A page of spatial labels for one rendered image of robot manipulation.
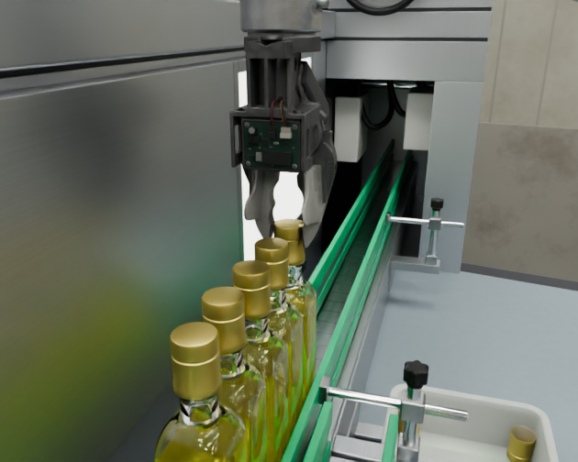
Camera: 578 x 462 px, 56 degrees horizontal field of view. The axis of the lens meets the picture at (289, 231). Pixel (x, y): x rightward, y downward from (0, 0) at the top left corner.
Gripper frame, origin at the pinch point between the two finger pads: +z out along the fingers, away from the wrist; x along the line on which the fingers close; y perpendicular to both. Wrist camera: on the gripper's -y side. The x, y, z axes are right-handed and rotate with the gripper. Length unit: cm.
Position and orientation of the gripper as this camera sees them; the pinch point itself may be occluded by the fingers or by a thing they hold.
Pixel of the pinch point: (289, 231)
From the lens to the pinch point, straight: 58.7
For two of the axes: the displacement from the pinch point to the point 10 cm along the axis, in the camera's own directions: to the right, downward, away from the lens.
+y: -2.7, 3.5, -9.0
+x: 9.6, 1.0, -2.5
